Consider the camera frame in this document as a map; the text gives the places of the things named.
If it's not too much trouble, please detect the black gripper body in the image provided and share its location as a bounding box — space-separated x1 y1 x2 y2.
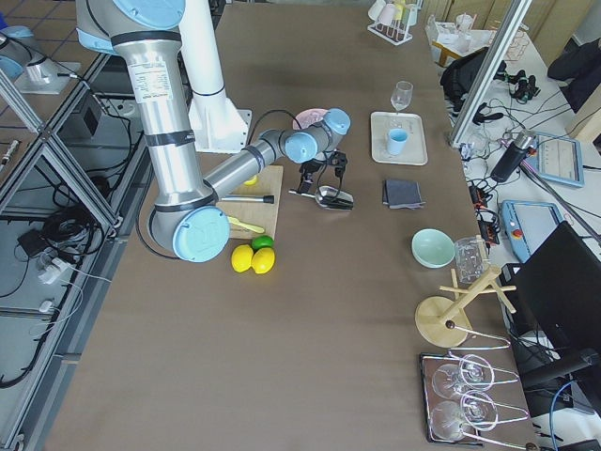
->
300 152 328 184

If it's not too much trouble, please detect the light blue cup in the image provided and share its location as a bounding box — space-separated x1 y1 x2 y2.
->
386 128 408 156

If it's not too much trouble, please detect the steel ice scoop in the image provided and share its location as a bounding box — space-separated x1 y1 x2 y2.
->
288 185 354 210

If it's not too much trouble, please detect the inverted wine glass upper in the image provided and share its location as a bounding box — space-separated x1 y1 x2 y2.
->
432 354 519 399

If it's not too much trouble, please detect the black framed tray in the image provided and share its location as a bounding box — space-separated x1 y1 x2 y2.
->
419 353 484 449

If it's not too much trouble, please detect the bamboo cutting board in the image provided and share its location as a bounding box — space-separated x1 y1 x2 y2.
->
217 165 284 238

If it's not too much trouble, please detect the green lime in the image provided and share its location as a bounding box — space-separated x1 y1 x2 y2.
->
251 235 274 251

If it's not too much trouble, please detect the wooden mug tree stand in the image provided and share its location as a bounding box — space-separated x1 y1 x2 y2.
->
415 266 516 349

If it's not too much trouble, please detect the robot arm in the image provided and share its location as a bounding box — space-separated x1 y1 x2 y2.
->
76 1 350 263

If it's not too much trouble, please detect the inverted wine glass lower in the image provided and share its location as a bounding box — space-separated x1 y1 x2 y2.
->
429 389 530 445

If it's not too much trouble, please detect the black control box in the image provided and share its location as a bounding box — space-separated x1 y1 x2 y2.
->
58 93 102 140

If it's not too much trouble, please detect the aluminium frame post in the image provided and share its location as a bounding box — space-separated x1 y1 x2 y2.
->
449 0 532 148

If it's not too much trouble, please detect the yellow lemon near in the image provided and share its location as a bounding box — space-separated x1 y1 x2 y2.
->
230 244 254 272

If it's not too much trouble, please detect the green bowl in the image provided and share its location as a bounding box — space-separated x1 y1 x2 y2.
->
411 228 455 269

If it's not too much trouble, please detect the white cup rack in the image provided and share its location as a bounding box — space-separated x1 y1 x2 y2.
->
367 0 423 46

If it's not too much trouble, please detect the blue teach pendant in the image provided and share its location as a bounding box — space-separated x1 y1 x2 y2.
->
501 200 562 262
526 132 585 188

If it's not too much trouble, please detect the grey folded cloth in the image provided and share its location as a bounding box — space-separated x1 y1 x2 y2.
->
382 179 424 210

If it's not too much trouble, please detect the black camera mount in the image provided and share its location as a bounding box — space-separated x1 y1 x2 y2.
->
327 150 347 187

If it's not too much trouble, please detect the black water bottle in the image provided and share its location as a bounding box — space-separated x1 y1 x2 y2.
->
491 131 536 182

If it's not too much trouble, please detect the black monitor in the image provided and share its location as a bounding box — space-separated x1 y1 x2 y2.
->
500 220 601 391

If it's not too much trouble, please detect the yellow plastic knife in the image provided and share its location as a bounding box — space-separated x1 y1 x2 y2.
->
227 216 265 234

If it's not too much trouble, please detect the clear glass mug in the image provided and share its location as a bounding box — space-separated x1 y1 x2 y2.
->
455 236 488 284

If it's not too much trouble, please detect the pink rack cup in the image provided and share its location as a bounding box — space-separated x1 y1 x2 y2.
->
372 1 397 26

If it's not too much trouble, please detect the cream serving tray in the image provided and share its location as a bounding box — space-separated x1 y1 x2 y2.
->
370 112 428 165

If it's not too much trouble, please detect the inverted wine glass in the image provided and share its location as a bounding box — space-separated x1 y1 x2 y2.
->
432 354 519 399
429 389 530 445

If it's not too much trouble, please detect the black backpack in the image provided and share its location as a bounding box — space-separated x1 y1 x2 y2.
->
440 47 488 114

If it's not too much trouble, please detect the yellow lemon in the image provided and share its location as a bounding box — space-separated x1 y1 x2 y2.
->
230 244 254 272
251 247 275 274

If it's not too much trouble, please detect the yellow lemon far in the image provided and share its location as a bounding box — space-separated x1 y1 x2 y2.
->
251 247 275 274

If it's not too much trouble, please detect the half lemon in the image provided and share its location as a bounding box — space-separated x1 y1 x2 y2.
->
243 175 258 186

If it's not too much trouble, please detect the pink bowl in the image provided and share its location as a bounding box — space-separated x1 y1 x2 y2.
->
292 108 328 130

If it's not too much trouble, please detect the clear wine glass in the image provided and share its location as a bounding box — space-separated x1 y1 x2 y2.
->
390 81 413 128

